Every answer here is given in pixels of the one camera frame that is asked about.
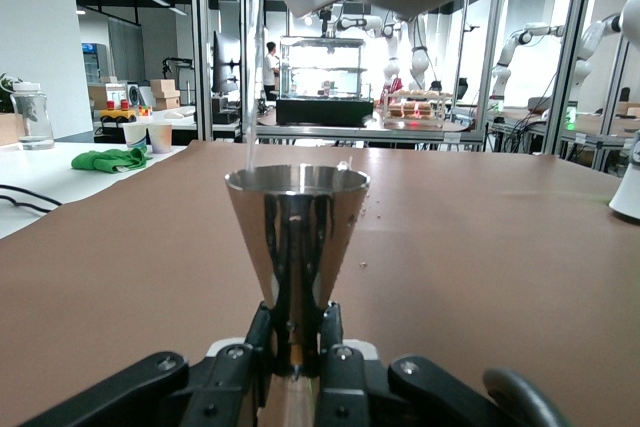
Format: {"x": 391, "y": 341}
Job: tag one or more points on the brown cardboard box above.
{"x": 167, "y": 102}
{"x": 162, "y": 86}

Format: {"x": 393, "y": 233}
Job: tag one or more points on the white box appliance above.
{"x": 134, "y": 94}

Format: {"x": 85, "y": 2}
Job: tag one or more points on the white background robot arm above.
{"x": 582, "y": 62}
{"x": 392, "y": 57}
{"x": 421, "y": 57}
{"x": 502, "y": 67}

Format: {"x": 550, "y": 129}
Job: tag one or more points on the clear glass bottle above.
{"x": 32, "y": 117}

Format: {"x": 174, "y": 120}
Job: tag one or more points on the yellow toy with red buttons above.
{"x": 117, "y": 114}

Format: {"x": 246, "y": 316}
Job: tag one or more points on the green potted plant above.
{"x": 6, "y": 92}

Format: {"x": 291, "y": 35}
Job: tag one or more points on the white patterned paper cup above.
{"x": 160, "y": 139}
{"x": 135, "y": 136}

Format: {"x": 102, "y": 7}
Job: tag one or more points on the aluminium frame rail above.
{"x": 375, "y": 134}

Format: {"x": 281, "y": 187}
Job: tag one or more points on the glass display cabinet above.
{"x": 325, "y": 112}

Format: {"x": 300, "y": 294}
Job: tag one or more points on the person in white shirt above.
{"x": 270, "y": 72}

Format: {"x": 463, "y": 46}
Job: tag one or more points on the rack with bread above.
{"x": 415, "y": 109}

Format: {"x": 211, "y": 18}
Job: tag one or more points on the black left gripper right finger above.
{"x": 342, "y": 387}

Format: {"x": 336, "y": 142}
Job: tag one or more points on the aluminium frame post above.
{"x": 202, "y": 47}
{"x": 487, "y": 72}
{"x": 565, "y": 72}

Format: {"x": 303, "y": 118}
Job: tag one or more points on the black computer monitor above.
{"x": 225, "y": 62}

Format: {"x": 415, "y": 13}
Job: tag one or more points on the green cloth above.
{"x": 100, "y": 162}

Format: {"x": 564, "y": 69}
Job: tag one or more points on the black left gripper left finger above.
{"x": 225, "y": 387}

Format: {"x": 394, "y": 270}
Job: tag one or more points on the white side table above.
{"x": 50, "y": 177}

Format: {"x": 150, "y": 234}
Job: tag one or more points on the colourful puzzle cube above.
{"x": 145, "y": 111}

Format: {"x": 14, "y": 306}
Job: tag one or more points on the steel jigger measuring cup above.
{"x": 250, "y": 227}

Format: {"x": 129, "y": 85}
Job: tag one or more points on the blue-lit drinks fridge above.
{"x": 95, "y": 64}

